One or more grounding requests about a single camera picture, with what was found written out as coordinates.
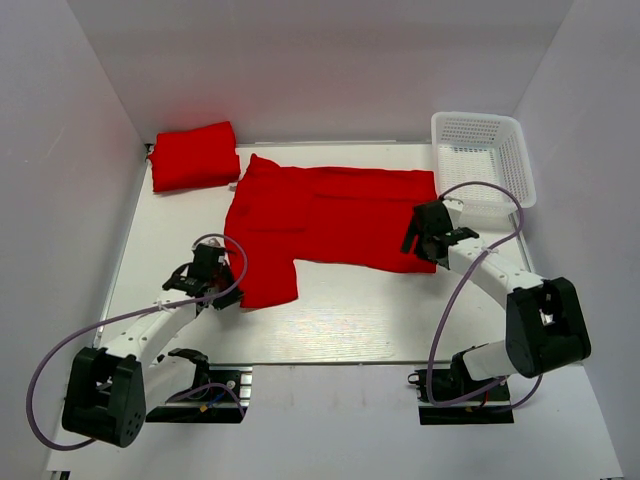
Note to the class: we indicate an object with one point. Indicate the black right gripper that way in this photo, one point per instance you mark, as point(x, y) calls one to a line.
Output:
point(420, 235)

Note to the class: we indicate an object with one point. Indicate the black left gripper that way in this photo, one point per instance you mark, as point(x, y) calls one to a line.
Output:
point(220, 288)

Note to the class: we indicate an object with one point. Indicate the red t shirt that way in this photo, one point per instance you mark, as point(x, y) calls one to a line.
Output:
point(337, 215)
point(200, 158)

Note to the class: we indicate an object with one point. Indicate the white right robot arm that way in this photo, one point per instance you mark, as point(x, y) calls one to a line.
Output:
point(544, 324)

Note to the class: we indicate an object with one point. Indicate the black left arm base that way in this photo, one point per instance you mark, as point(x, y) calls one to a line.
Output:
point(205, 395)

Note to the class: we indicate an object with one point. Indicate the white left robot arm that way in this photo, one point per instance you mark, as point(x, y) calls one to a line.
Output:
point(113, 387)

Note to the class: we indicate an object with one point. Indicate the white plastic mesh basket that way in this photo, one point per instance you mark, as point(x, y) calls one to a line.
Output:
point(489, 153)

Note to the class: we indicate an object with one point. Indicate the red folded t shirt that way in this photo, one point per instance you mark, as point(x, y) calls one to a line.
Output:
point(200, 158)

